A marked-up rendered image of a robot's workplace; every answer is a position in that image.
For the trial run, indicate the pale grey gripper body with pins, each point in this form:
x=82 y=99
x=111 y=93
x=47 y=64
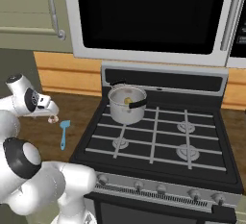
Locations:
x=46 y=110

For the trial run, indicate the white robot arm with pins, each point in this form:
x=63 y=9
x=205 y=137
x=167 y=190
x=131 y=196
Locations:
x=48 y=186

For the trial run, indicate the pinkish white garlic bulb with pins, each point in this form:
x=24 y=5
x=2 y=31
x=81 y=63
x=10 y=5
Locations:
x=53 y=119

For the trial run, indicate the blue spatula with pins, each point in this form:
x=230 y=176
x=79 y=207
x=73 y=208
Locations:
x=65 y=131

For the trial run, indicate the yellow potato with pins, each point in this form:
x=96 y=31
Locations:
x=128 y=100

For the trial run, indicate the silver stove knob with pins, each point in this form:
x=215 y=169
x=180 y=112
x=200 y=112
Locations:
x=138 y=185
x=102 y=179
x=194 y=194
x=161 y=189
x=219 y=198

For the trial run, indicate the pale green cupboard door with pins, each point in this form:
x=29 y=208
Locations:
x=25 y=10

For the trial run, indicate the black and silver stove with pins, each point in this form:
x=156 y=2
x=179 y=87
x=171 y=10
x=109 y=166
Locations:
x=160 y=157

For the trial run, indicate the silver microwave door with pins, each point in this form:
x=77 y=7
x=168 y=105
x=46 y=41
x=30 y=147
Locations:
x=150 y=13

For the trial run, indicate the black oven door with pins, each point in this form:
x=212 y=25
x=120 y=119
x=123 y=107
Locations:
x=144 y=215

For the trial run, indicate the silver microwave oven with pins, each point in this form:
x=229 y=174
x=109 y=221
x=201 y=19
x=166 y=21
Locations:
x=237 y=26

